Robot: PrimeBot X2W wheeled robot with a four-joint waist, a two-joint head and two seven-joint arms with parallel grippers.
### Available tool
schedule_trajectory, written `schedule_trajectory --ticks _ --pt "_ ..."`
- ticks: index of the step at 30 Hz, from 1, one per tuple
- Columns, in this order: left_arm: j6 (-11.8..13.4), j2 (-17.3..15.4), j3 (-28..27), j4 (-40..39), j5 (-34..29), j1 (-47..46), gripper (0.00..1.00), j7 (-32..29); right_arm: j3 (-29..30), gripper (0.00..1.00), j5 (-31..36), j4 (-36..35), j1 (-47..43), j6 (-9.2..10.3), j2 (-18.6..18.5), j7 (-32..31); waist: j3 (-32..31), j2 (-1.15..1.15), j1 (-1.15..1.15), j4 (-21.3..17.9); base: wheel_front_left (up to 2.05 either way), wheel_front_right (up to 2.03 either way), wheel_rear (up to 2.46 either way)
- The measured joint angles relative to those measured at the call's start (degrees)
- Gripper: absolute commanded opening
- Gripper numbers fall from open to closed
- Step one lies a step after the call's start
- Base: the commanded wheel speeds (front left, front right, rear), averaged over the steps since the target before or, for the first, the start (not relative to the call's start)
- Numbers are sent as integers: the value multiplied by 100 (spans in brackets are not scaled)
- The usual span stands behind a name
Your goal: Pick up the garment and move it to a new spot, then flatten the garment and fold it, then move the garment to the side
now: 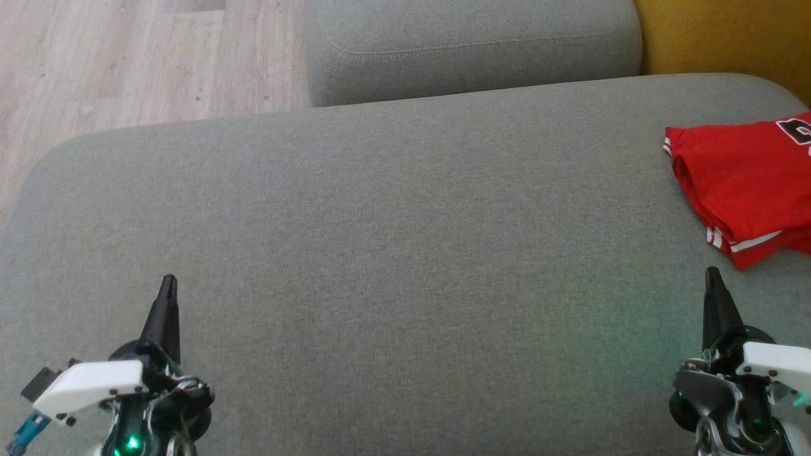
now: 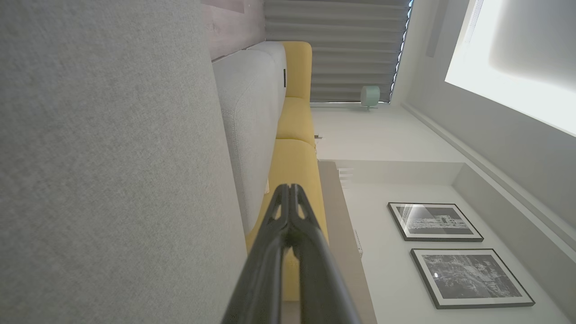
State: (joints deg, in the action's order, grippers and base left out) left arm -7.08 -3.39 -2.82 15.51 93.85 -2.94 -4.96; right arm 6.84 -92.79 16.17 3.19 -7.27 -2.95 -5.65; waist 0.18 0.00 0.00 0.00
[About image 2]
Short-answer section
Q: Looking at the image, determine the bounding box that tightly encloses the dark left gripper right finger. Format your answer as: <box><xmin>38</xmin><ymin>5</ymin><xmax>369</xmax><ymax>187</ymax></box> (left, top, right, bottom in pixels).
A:
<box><xmin>288</xmin><ymin>183</ymin><xmax>360</xmax><ymax>324</ymax></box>

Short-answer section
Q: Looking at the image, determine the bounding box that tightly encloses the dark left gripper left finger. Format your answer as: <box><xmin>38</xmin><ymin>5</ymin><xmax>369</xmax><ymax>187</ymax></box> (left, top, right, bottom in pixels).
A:
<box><xmin>220</xmin><ymin>183</ymin><xmax>291</xmax><ymax>324</ymax></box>

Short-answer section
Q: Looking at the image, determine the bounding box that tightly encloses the large yellow sofa cushion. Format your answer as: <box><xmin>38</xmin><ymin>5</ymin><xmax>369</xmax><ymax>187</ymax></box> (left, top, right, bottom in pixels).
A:
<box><xmin>245</xmin><ymin>139</ymin><xmax>329</xmax><ymax>302</ymax></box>

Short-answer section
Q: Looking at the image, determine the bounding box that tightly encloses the small black framed photo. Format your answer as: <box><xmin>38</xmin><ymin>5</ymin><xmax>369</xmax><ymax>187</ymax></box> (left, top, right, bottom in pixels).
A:
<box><xmin>388</xmin><ymin>202</ymin><xmax>484</xmax><ymax>242</ymax></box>

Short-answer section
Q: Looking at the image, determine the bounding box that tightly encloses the large black framed photo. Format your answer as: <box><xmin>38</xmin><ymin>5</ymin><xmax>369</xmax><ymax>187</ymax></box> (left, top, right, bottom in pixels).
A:
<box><xmin>410</xmin><ymin>248</ymin><xmax>536</xmax><ymax>310</ymax></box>

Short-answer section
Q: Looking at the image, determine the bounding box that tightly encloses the grey sofa cushion block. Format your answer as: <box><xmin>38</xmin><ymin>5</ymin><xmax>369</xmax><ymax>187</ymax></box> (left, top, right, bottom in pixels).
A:
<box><xmin>212</xmin><ymin>41</ymin><xmax>287</xmax><ymax>235</ymax></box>

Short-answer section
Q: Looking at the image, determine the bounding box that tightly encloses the pale green round lamp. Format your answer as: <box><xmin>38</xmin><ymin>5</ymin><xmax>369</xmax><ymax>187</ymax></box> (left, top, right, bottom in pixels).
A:
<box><xmin>360</xmin><ymin>85</ymin><xmax>381</xmax><ymax>109</ymax></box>

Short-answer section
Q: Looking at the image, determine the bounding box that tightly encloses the small yellow sofa cushion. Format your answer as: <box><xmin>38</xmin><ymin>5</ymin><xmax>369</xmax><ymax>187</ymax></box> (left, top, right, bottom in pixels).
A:
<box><xmin>281</xmin><ymin>41</ymin><xmax>312</xmax><ymax>102</ymax></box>

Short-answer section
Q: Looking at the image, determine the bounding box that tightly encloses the grey pleated curtain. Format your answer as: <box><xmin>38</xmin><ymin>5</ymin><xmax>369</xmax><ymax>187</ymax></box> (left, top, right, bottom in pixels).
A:
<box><xmin>265</xmin><ymin>0</ymin><xmax>412</xmax><ymax>103</ymax></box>

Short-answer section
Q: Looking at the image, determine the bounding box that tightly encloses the recessed ceiling light panel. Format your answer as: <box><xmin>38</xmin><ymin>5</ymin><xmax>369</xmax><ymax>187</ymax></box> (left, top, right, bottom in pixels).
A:
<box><xmin>445</xmin><ymin>0</ymin><xmax>576</xmax><ymax>138</ymax></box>

